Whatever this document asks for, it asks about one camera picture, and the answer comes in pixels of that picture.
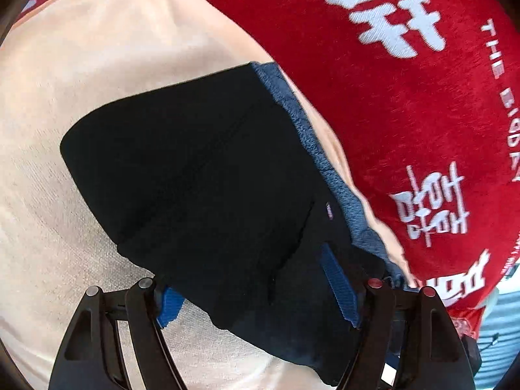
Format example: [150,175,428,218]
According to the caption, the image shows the black pants with blue trim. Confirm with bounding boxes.
[59,61,404,386]

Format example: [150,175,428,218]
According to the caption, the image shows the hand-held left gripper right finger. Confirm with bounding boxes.
[319,241,477,390]

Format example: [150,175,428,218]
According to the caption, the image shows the peach cloth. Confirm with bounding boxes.
[0,0,416,390]

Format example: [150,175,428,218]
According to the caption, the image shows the red printed blanket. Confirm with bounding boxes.
[16,0,520,314]

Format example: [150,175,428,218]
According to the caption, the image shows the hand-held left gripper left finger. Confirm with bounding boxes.
[48,276,186,390]

